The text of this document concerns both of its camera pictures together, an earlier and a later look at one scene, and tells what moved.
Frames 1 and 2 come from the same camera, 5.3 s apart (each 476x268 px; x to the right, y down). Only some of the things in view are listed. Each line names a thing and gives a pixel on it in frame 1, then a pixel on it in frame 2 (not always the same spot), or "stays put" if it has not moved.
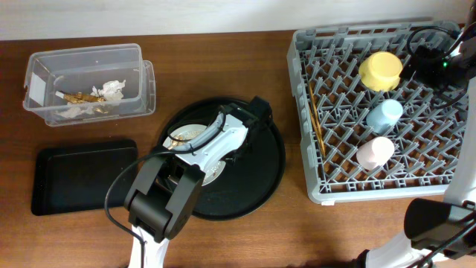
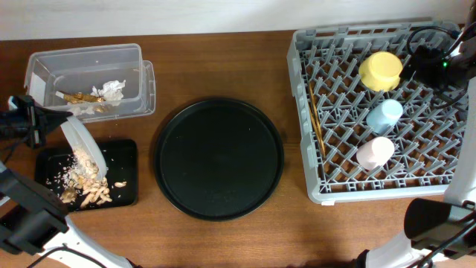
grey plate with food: x=182 y=135 -> x=88 y=158
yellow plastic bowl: x=381 y=71 stays put
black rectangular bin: x=82 y=177 stays put
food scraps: x=179 y=139 -> x=76 y=182
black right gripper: x=425 y=62 stays put
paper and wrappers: x=111 y=91 stays put
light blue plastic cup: x=383 y=117 stays put
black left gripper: x=239 y=158 -> x=42 y=119
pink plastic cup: x=375 y=153 stays put
